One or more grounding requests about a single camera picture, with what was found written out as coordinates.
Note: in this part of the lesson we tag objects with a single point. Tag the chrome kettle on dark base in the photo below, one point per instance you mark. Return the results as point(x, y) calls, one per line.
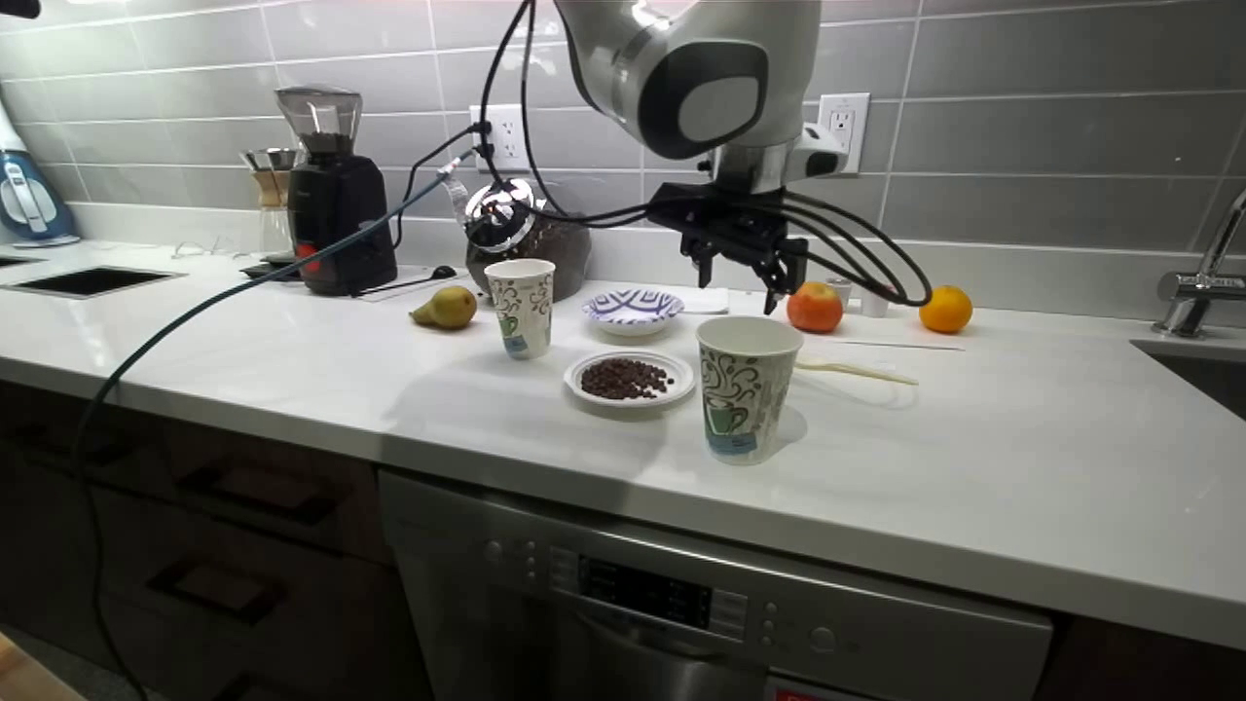
point(520, 225)

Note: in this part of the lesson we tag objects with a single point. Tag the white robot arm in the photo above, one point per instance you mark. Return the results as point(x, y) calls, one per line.
point(716, 78)

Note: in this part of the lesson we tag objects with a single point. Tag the white wall outlet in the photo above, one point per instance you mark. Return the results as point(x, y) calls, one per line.
point(842, 117)

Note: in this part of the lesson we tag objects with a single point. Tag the black coffee grinder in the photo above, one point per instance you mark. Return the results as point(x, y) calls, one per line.
point(333, 191)

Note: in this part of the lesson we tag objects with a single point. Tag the red yellow apple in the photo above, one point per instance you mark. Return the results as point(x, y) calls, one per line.
point(816, 310)

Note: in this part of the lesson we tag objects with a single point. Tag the white plate of coffee beans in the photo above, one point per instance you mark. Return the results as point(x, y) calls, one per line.
point(627, 379)

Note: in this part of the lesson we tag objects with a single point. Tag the blue patterned paper plate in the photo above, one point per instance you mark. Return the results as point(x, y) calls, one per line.
point(632, 312)

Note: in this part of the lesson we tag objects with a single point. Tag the chrome sink faucet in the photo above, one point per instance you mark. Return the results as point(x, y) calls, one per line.
point(1194, 293)

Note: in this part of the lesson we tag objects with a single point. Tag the stainless dishwasher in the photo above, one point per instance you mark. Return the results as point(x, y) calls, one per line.
point(531, 602)

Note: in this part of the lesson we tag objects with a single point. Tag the orange fruit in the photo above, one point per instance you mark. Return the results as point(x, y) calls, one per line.
point(947, 310)

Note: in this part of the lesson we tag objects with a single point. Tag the blue white appliance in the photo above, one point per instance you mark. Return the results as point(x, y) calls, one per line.
point(30, 209)

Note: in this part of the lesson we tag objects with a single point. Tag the yellow green pear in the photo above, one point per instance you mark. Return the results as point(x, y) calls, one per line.
point(444, 310)

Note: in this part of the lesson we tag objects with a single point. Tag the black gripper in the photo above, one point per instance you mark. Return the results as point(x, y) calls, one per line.
point(742, 226)

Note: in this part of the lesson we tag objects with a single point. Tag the wooden stirrer stick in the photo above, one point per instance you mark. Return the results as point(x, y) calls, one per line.
point(856, 370)

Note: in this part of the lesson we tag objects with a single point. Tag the patterned paper cup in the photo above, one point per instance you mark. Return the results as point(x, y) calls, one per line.
point(522, 305)
point(746, 375)

